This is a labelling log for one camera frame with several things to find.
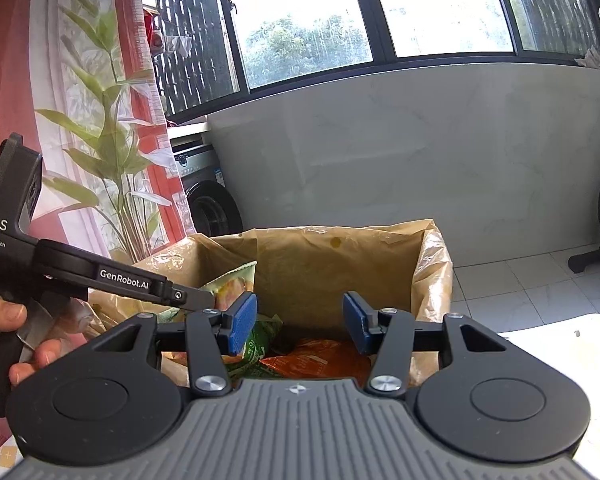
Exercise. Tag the grey rag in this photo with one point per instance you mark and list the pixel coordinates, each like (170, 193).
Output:
(597, 60)

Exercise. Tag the washing machine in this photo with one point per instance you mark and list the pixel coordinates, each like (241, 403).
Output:
(210, 210)

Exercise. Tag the orange snack packet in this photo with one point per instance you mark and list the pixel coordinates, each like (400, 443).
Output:
(310, 360)

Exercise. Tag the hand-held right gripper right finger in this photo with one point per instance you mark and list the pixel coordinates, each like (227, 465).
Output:
(357, 322)

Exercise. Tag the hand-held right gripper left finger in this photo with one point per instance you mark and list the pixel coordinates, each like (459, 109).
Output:
(242, 325)

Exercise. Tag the pale green snack packet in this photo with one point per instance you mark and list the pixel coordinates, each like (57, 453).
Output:
(232, 280)

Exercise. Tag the person's left hand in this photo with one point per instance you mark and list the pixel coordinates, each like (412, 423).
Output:
(5, 312)

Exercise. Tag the brown cardboard box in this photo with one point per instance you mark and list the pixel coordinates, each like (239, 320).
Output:
(300, 270)

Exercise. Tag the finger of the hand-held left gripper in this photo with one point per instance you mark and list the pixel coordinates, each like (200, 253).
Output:
(190, 297)

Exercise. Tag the checkered floral tablecloth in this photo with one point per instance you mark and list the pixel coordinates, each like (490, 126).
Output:
(555, 350)

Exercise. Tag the hanging laundry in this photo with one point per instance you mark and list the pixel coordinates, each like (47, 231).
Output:
(180, 45)

